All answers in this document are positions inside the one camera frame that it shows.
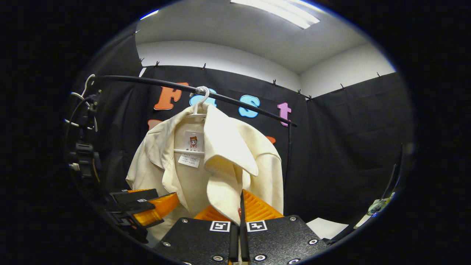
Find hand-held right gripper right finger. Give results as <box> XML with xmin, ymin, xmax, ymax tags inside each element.
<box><xmin>240</xmin><ymin>189</ymin><xmax>328</xmax><ymax>265</ymax></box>

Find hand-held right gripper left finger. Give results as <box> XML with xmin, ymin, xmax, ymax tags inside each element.
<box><xmin>153</xmin><ymin>205</ymin><xmax>240</xmax><ymax>265</ymax></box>

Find cream collared shirt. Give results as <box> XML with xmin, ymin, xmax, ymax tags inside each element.
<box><xmin>125</xmin><ymin>103</ymin><xmax>284</xmax><ymax>243</ymax></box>

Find white plastic clothes hanger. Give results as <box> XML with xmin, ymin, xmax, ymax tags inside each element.
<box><xmin>173</xmin><ymin>86</ymin><xmax>211</xmax><ymax>155</ymax></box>
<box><xmin>64</xmin><ymin>74</ymin><xmax>99</xmax><ymax>133</ymax></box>

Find white flat board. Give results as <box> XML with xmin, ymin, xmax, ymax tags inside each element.
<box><xmin>305</xmin><ymin>217</ymin><xmax>348</xmax><ymax>240</ymax></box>

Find ceiling light panel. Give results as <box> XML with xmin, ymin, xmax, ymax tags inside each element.
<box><xmin>230</xmin><ymin>0</ymin><xmax>321</xmax><ymax>30</ymax></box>

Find black clothes rack rail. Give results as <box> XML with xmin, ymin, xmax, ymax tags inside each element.
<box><xmin>90</xmin><ymin>75</ymin><xmax>298</xmax><ymax>192</ymax></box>

